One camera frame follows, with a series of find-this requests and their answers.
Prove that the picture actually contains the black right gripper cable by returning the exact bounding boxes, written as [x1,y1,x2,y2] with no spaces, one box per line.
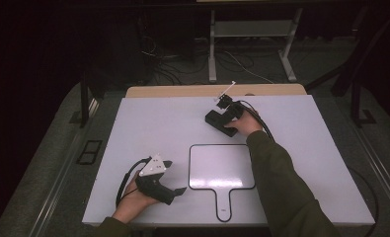
[238,99,380,236]

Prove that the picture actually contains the black metal stand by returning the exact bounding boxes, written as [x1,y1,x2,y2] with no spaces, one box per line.
[330,6,378,127]
[68,72,100,128]

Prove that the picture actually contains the white floor cable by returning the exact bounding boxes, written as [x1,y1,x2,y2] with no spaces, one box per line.
[223,48,275,85]

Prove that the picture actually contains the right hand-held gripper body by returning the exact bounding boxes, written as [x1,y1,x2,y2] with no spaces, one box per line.
[214,80,247,121]

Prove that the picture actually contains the bundle of black floor cables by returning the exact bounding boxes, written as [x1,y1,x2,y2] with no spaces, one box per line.
[139,36,216,86]

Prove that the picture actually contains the metal floor rail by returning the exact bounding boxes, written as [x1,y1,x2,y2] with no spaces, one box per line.
[28,98,100,237]
[347,108,390,213]

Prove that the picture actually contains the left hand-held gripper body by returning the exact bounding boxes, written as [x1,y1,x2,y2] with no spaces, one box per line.
[135,153,177,205]

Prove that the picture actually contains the small whiteboard with handle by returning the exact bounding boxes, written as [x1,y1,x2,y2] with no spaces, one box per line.
[188,143,257,223]

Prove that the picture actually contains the person's left hand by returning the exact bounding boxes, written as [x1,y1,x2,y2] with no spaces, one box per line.
[112,171,161,225]

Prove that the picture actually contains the white metal stand frame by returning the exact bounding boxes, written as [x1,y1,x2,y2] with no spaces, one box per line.
[207,8,304,83]

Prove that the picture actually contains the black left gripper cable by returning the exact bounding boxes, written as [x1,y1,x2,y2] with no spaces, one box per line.
[116,156,152,209]

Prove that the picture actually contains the person's right hand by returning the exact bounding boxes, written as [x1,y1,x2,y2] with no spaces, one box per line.
[223,109,264,138]

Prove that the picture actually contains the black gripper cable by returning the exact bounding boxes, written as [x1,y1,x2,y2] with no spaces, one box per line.
[116,156,152,209]
[238,99,380,236]

